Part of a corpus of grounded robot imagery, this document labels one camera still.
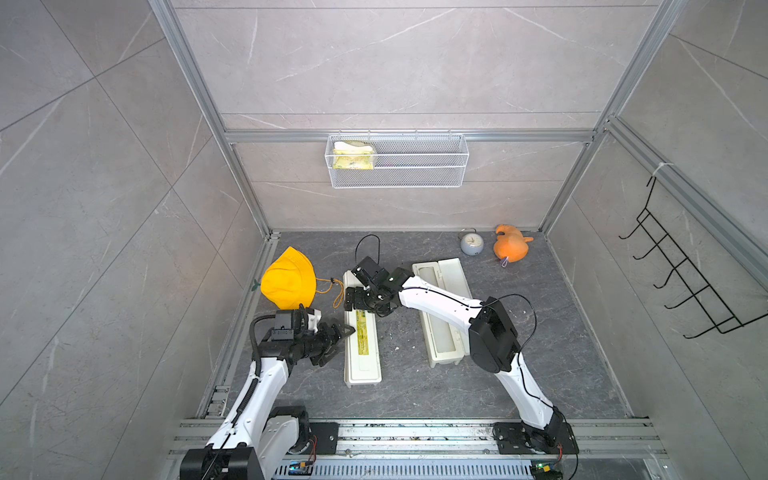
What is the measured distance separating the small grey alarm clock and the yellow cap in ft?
1.92

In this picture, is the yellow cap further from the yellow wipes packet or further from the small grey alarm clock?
the small grey alarm clock

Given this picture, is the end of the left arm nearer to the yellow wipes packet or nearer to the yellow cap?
the yellow cap

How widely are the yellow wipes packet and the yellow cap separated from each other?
415 millimetres

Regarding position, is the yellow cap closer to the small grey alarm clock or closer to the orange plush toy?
the small grey alarm clock

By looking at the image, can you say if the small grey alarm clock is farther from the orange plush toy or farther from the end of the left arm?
the end of the left arm

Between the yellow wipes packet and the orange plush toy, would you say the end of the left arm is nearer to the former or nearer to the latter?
the yellow wipes packet

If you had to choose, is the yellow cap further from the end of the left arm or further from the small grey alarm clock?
the small grey alarm clock

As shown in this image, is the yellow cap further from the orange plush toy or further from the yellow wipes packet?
the orange plush toy

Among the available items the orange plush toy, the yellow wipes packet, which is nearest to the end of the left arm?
the yellow wipes packet

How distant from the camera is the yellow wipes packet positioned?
0.87m

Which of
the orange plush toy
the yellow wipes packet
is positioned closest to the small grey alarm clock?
the orange plush toy

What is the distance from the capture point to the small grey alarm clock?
1.13 m
